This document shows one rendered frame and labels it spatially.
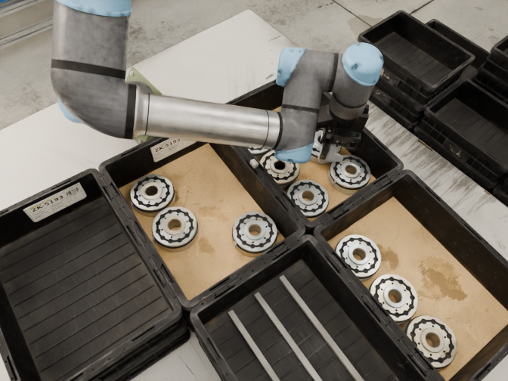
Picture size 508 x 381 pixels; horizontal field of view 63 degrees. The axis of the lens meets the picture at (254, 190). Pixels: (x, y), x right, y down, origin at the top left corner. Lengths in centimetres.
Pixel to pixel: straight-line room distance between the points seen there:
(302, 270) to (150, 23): 225
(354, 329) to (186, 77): 98
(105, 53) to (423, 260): 79
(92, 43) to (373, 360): 78
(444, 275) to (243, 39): 106
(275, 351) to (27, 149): 93
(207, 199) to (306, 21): 209
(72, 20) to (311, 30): 228
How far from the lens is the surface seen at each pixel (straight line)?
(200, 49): 158
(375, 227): 104
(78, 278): 99
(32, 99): 260
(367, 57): 81
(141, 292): 94
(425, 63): 205
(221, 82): 145
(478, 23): 336
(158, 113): 73
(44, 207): 102
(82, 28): 72
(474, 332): 103
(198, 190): 103
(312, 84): 81
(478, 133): 202
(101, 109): 72
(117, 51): 73
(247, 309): 91
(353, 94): 84
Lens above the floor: 171
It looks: 58 degrees down
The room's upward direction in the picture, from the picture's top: 5 degrees clockwise
